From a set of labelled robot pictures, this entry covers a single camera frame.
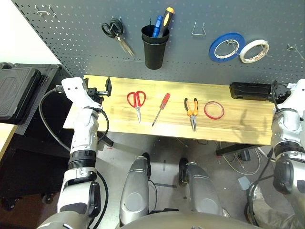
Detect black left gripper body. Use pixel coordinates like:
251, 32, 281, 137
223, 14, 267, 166
87, 87, 107, 105

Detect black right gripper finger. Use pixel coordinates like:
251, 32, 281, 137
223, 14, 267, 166
271, 80, 279, 101

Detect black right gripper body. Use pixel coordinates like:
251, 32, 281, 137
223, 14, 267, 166
276, 83, 291, 99

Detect red handled scissors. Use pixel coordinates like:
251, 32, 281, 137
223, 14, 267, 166
126, 91, 146, 124

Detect red handled screwdriver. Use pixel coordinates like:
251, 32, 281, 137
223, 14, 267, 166
152, 93, 171, 127

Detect red tape roll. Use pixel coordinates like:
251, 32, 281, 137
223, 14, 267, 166
203, 101, 225, 119

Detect orange black needle-nose pliers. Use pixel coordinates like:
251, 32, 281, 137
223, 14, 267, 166
183, 97, 199, 132

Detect dark grey pegboard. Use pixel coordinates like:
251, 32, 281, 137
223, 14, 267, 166
11, 0, 305, 88

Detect flat black plastic box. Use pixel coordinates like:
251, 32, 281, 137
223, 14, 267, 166
229, 82, 275, 101

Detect white tape roll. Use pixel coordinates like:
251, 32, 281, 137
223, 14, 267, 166
239, 39, 270, 64

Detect black plastic cup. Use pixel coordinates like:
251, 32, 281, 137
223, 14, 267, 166
141, 24, 170, 70

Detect black ribbed tool case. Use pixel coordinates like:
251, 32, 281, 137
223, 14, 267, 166
0, 66, 42, 125

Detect blue tape roll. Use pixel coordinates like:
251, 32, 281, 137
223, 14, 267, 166
209, 32, 245, 63

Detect double metal peg hook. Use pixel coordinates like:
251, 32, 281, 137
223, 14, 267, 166
34, 5, 58, 18

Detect small grey floor box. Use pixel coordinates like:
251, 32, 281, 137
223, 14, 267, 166
238, 176, 251, 191

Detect silver left robot leg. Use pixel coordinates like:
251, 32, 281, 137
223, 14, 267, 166
119, 152, 153, 226

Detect silver robot leg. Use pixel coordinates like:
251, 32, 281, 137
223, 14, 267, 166
178, 157, 226, 218
119, 152, 153, 226

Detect person leg with shoe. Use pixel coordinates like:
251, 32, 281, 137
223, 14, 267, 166
245, 183, 305, 229

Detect silver right robot leg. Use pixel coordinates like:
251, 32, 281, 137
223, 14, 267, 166
178, 157, 226, 218

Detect grey robot torso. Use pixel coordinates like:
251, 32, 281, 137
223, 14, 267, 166
35, 209, 263, 229

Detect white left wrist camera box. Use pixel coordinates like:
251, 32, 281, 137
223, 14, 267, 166
61, 77, 103, 110

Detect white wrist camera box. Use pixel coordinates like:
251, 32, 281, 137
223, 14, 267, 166
61, 77, 103, 110
277, 79, 305, 111

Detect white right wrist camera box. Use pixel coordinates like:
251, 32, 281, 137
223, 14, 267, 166
277, 79, 305, 111

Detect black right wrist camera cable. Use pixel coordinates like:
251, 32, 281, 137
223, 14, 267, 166
245, 94, 281, 225

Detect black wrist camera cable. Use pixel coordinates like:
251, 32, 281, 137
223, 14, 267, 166
39, 86, 72, 153
245, 94, 281, 225

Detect black table frame bar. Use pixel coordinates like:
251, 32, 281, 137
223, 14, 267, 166
215, 143, 259, 157
97, 132, 114, 147

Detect black left wrist camera cable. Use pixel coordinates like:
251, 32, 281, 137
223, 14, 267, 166
39, 86, 72, 153

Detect black handled scissors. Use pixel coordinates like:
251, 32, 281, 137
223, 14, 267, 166
101, 16, 136, 58

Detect white floor cables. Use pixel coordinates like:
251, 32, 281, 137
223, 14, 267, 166
223, 142, 263, 176

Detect orange black handled screwdriver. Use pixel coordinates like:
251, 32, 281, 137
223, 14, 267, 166
158, 6, 174, 38

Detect metal wire pliers holder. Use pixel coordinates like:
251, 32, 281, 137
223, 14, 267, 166
192, 21, 207, 37

